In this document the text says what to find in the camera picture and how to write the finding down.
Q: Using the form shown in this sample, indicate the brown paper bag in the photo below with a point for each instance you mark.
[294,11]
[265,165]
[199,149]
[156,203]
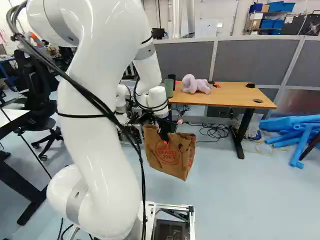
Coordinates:
[165,157]

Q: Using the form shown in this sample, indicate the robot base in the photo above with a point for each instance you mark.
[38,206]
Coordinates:
[172,225]

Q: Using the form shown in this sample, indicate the green tumbler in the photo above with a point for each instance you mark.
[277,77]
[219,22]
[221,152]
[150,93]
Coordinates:
[169,88]

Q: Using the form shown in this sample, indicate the orange and black tool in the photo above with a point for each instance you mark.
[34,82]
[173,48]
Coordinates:
[216,85]

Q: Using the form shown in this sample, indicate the black cup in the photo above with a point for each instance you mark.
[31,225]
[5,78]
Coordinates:
[172,77]

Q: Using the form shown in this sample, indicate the small black object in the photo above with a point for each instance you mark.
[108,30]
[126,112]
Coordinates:
[250,85]

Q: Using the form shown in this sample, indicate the grey partition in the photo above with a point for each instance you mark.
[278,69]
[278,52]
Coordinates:
[255,60]

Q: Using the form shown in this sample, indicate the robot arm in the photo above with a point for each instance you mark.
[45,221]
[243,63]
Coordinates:
[100,140]

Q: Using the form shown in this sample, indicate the black office chair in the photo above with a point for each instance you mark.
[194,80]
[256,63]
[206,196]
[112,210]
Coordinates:
[37,100]

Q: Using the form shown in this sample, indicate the black desk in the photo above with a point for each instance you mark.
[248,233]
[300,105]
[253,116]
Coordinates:
[12,175]

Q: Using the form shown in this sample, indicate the blue foam tube frame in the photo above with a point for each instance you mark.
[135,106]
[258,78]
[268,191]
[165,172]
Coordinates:
[287,132]

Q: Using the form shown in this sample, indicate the wooden table with black legs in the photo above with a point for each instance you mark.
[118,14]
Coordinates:
[225,96]

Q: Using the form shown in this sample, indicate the white robot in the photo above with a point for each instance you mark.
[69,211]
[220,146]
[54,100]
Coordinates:
[123,97]

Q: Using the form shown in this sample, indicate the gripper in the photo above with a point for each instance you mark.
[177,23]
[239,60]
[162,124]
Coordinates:
[165,124]

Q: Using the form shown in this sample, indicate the purple plush toy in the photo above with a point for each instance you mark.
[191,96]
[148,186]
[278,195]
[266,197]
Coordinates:
[196,85]

